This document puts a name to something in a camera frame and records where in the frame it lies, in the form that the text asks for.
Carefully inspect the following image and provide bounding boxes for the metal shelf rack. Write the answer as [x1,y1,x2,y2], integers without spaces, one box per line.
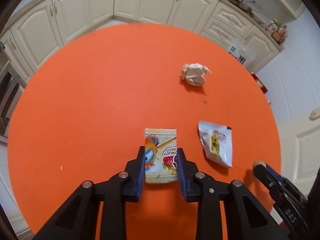
[0,42,25,143]

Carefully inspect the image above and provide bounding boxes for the metal door handle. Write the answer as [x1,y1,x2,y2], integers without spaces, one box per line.
[309,106,320,120]

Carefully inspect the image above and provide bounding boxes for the yellow fruit jelly packet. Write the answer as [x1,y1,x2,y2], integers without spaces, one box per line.
[144,128,178,184]

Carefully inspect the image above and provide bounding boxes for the crumpled beige paper ball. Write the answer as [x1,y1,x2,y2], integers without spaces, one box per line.
[180,63,212,87]

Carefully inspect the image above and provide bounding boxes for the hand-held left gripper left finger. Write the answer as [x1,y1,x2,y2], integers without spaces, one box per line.
[32,146,146,240]

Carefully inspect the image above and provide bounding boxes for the white door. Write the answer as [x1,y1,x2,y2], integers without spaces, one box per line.
[276,105,320,198]

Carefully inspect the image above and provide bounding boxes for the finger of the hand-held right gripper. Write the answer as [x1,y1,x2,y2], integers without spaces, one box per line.
[265,163,307,203]
[253,165,283,205]

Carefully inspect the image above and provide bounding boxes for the orange round table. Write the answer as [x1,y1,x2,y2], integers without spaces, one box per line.
[7,22,282,240]

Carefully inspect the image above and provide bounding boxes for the clear rice bag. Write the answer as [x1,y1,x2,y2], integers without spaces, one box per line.
[228,39,257,67]

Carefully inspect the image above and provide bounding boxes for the silver yellow print wrapper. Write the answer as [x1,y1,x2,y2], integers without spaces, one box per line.
[198,120,233,168]

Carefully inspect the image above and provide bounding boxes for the group of condiment bottles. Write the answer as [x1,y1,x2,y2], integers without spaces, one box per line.
[265,19,288,44]

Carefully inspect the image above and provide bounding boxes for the red gift bag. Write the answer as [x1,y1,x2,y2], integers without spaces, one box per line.
[251,72,268,94]

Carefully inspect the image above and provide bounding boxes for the cream lower cabinets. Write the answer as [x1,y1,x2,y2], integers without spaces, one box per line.
[0,0,285,80]

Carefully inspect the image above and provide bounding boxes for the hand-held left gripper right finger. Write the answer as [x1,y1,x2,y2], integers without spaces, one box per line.
[176,148,288,240]

